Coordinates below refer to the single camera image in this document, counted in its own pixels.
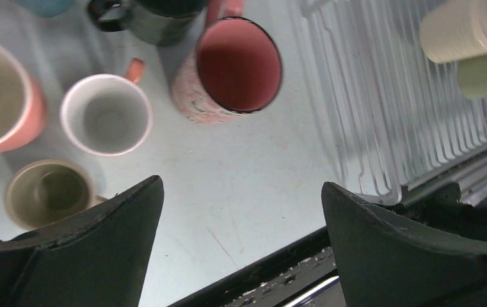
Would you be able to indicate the beige mug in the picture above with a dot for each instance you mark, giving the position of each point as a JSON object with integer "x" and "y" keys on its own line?
{"x": 47, "y": 191}

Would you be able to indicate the small pink cup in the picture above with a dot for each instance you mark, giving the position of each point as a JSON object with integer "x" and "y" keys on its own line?
{"x": 108, "y": 115}

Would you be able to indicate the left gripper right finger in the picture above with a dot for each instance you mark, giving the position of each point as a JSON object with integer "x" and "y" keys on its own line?
{"x": 386, "y": 259}

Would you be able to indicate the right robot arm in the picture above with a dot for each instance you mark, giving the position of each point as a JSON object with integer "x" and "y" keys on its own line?
{"x": 443, "y": 210}

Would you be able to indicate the light blue mug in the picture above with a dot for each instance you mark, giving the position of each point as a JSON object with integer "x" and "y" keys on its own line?
{"x": 46, "y": 8}

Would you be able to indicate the grey black mug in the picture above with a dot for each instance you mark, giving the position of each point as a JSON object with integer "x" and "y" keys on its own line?
{"x": 160, "y": 23}

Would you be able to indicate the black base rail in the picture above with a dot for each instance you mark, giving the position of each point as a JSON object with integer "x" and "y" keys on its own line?
{"x": 308, "y": 263}

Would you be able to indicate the wire dish rack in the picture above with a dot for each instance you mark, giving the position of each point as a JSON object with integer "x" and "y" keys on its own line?
{"x": 391, "y": 121}

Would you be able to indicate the cream cup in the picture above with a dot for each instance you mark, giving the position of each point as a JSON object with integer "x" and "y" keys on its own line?
{"x": 454, "y": 30}

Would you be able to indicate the pink patterned mug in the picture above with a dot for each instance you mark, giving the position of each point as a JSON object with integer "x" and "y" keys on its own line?
{"x": 235, "y": 68}

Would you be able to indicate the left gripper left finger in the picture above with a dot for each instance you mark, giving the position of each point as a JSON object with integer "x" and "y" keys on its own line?
{"x": 98, "y": 257}

